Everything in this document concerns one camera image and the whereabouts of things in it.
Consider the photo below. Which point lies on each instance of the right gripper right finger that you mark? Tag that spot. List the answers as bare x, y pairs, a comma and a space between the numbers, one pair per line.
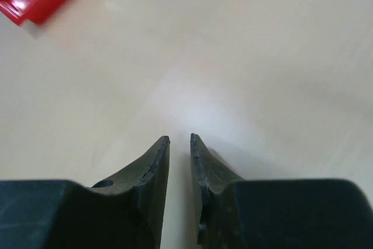
231, 212

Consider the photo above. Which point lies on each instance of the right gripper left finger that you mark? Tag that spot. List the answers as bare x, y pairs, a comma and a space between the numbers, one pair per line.
124, 210

